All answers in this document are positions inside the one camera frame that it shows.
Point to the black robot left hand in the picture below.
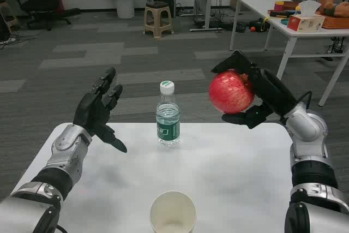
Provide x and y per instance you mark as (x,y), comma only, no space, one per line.
(91,110)

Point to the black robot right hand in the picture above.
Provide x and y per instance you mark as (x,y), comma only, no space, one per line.
(272,91)

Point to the red apple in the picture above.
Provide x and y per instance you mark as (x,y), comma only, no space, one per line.
(230,94)

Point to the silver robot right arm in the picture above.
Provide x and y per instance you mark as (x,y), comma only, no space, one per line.
(308,134)

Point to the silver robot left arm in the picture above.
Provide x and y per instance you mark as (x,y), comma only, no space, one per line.
(62,151)

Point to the blue plate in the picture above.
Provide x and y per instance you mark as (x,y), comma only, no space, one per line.
(285,22)

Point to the red white tissue box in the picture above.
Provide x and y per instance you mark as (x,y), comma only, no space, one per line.
(305,23)

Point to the black red tool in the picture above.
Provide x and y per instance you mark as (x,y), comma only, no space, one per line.
(278,13)

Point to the clear water bottle green label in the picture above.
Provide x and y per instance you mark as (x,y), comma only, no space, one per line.
(168,124)

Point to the red yellow cup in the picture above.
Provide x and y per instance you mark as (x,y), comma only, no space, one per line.
(278,7)

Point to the white table with legs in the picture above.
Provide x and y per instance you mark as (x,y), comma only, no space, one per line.
(261,6)

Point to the orange tray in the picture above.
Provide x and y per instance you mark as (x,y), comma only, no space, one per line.
(335,23)

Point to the brown plush toy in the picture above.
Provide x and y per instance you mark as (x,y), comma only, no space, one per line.
(328,1)

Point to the beige plastic stool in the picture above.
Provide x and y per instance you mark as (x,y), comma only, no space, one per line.
(158,12)

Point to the white paper cup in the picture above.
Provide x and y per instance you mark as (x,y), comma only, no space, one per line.
(173,214)

